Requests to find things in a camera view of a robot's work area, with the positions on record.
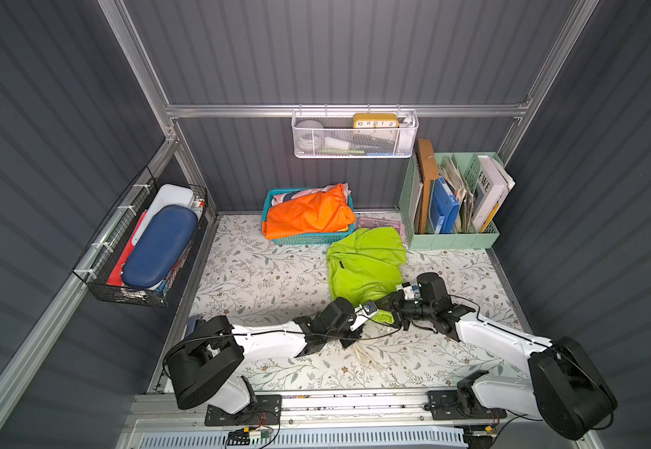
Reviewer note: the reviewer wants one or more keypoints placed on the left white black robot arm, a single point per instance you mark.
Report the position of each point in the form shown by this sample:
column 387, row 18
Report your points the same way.
column 204, row 367

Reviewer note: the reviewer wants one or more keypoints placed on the navy blue case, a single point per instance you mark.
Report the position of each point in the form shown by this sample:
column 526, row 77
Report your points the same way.
column 160, row 247

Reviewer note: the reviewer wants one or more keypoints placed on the pink pouch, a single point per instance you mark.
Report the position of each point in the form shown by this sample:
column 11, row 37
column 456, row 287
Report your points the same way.
column 372, row 223

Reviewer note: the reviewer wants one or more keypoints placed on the white book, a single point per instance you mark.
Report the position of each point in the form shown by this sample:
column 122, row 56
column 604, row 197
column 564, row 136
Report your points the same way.
column 493, row 185

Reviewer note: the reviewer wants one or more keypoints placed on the black wire side basket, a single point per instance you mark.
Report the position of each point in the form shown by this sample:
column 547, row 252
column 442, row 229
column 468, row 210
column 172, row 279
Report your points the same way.
column 109, row 241

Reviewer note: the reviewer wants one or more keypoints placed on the brown cardboard board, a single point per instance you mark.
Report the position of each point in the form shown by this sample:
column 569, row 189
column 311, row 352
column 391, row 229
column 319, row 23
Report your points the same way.
column 429, row 170

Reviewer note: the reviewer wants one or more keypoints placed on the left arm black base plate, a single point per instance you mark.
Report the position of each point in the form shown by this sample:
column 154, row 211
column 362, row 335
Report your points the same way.
column 268, row 410

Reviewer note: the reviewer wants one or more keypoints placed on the orange garment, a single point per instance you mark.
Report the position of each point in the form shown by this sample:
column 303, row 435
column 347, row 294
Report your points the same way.
column 290, row 213

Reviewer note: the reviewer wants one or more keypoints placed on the white wire wall basket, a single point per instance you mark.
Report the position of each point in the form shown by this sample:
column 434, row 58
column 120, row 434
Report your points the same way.
column 342, row 141

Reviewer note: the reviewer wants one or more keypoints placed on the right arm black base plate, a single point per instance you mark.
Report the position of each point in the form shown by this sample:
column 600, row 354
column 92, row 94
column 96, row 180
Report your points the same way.
column 452, row 404

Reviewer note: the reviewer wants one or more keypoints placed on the mint green file organizer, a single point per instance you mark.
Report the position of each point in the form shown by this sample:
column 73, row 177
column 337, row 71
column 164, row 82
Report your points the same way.
column 467, row 165

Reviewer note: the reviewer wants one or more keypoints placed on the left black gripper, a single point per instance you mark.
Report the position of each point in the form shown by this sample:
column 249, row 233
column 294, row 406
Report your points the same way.
column 351, row 324

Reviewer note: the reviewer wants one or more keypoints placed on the lime green shorts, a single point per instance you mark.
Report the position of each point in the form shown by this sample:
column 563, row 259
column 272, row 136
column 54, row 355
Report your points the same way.
column 366, row 266

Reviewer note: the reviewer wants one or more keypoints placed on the white tape roll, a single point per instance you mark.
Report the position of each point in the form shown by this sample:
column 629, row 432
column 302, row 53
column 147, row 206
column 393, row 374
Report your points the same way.
column 309, row 136

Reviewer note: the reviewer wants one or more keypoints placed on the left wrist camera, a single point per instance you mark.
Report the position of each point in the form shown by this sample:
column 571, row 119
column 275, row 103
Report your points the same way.
column 363, row 314

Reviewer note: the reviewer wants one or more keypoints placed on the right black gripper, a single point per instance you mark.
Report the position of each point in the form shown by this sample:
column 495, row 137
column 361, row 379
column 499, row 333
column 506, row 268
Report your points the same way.
column 392, row 306

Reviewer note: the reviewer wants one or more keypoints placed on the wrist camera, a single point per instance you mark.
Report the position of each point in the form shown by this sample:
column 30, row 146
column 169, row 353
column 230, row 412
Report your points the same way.
column 410, row 291
column 363, row 314

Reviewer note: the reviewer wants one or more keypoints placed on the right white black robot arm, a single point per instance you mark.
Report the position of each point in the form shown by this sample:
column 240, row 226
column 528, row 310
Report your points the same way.
column 560, row 384

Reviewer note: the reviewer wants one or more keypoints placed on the yellow clock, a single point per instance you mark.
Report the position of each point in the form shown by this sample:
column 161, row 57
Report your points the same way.
column 370, row 120

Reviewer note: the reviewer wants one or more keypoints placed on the teal plastic laundry basket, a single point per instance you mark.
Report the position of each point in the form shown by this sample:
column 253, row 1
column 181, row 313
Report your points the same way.
column 301, row 239

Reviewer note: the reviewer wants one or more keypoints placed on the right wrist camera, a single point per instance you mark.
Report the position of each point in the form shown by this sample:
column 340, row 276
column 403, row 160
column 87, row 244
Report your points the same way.
column 410, row 291

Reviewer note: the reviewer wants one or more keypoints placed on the red folder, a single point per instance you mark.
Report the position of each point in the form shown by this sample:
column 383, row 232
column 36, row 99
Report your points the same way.
column 115, row 276

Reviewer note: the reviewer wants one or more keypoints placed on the blue folder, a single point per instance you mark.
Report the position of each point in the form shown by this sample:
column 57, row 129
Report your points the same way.
column 444, row 208

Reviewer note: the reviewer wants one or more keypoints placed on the white tray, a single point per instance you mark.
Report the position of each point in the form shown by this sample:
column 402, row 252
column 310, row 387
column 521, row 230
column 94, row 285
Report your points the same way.
column 167, row 195

